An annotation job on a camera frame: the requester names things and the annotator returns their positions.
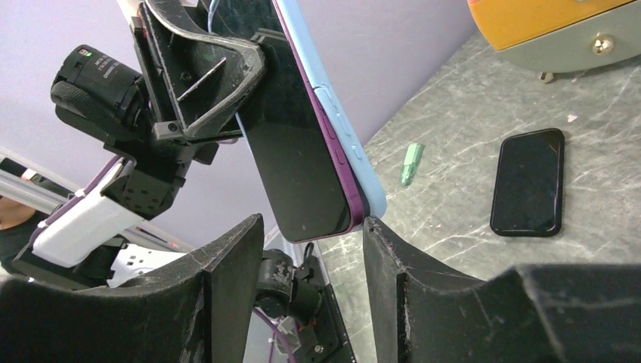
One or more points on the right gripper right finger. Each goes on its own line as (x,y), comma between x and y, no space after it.
(425,311)

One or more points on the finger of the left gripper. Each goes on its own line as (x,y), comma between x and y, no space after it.
(247,62)

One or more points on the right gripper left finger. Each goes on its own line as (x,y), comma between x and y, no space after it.
(194,309)

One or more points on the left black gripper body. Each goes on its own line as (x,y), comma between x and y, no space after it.
(183,78)

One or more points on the phone with purple frame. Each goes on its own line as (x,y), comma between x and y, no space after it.
(310,185)

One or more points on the light blue phone case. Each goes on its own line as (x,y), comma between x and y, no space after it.
(306,54)

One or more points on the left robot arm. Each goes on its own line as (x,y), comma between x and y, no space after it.
(129,114)

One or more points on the black phone left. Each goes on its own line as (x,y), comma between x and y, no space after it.
(528,188)

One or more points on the green marker cap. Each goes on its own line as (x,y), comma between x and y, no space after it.
(410,163)

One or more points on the round white drawer cabinet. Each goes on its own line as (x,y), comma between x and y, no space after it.
(562,36)

